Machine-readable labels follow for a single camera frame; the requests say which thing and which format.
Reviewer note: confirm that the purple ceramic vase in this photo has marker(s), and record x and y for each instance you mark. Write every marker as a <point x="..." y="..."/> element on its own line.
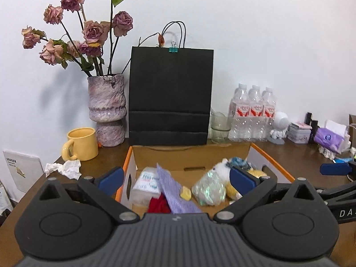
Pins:
<point x="107" y="108"/>

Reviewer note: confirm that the yellow white plush toy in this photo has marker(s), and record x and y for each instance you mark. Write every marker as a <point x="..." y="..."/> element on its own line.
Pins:
<point x="237" y="181"/>

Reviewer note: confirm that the blue patterned wrapper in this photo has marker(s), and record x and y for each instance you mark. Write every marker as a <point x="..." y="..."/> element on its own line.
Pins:
<point x="237" y="162"/>

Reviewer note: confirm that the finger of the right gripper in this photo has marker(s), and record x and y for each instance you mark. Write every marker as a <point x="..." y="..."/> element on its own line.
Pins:
<point x="337" y="169"/>
<point x="339" y="194"/>

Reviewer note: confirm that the black small bottle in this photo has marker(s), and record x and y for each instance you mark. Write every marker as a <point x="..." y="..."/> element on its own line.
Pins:
<point x="314" y="126"/>

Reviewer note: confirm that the dried pink roses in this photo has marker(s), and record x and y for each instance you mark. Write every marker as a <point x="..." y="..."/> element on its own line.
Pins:
<point x="94" y="52"/>

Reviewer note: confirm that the black paper bag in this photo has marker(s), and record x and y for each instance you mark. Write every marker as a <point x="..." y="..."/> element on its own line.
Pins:
<point x="170" y="93"/>

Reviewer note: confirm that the iridescent plastic wrap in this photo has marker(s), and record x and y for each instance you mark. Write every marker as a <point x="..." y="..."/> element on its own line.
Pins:
<point x="209" y="190"/>

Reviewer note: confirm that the water bottle left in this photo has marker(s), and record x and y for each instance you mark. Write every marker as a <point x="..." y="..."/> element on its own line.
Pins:
<point x="239" y="111"/>

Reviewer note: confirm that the glass jar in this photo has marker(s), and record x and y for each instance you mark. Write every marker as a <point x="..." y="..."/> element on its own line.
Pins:
<point x="220" y="126"/>

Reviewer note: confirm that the water bottle middle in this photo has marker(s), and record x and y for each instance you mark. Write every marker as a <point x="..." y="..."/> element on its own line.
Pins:
<point x="256" y="112"/>

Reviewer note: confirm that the crumpled white paper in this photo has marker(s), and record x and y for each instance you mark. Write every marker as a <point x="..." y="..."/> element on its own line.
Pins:
<point x="70" y="169"/>

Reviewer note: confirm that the purple tissue pack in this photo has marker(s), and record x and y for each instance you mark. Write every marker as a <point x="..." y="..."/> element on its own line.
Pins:
<point x="329" y="139"/>

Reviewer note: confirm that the red cardboard box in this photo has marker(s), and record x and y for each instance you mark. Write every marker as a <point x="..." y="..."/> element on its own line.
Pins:
<point x="187" y="164"/>

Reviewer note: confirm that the white astronaut figurine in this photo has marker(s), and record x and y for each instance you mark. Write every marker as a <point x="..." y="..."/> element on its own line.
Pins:
<point x="279" y="127"/>

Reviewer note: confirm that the water bottle right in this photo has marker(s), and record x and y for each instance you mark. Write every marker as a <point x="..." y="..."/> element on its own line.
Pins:
<point x="269" y="101"/>

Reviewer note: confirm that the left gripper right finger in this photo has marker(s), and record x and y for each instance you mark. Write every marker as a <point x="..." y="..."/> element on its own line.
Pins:
<point x="255" y="192"/>

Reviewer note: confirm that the yellow mug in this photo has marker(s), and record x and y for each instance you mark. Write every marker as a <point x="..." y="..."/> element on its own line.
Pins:
<point x="81" y="145"/>

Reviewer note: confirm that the red rose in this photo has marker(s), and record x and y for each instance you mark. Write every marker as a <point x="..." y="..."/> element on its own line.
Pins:
<point x="159" y="205"/>

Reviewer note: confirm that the small tin box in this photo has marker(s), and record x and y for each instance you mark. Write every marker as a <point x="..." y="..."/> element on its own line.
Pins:
<point x="299" y="133"/>

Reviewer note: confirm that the purple fabric pouch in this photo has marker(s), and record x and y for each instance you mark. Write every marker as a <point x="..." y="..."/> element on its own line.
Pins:
<point x="171" y="189"/>

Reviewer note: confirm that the yellow eraser block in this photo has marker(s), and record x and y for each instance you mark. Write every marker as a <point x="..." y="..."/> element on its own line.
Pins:
<point x="185" y="193"/>

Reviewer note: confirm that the white wet wipes container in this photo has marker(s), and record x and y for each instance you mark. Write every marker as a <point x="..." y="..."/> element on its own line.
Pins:
<point x="146" y="187"/>

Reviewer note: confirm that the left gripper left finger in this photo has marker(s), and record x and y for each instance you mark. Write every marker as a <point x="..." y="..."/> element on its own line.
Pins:
<point x="98" y="193"/>

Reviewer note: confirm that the water bottle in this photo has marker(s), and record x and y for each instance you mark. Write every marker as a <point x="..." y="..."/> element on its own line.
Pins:
<point x="256" y="112"/>
<point x="269" y="101"/>
<point x="239" y="111"/>

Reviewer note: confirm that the teal binder clip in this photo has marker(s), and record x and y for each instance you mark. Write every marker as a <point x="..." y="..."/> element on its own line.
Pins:
<point x="173" y="48"/>

